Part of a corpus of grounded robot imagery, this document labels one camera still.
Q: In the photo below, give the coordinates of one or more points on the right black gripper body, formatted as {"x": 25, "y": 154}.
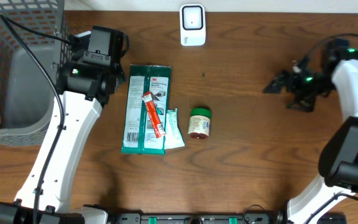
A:
{"x": 312, "y": 85}

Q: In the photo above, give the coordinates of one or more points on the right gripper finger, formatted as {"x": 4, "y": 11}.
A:
{"x": 302, "y": 104}
{"x": 278, "y": 82}

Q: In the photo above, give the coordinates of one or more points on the green lid jar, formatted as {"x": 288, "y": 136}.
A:
{"x": 199, "y": 123}

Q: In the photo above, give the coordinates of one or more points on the light teal wipes packet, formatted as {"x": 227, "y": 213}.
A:
{"x": 173, "y": 137}

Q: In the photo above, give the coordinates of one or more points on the orange red stick sachet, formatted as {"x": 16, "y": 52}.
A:
{"x": 153, "y": 115}

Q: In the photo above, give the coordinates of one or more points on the green white package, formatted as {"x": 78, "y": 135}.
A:
{"x": 139, "y": 136}

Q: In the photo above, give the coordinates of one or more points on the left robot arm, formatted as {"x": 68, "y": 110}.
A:
{"x": 83, "y": 88}

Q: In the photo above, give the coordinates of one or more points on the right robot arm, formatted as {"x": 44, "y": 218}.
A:
{"x": 330, "y": 65}

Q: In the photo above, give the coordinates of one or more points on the white barcode scanner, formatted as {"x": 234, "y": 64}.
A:
{"x": 192, "y": 25}

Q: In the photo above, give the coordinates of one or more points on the grey plastic mesh basket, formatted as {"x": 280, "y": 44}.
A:
{"x": 26, "y": 98}

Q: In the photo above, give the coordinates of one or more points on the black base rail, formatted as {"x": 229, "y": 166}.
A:
{"x": 250, "y": 218}

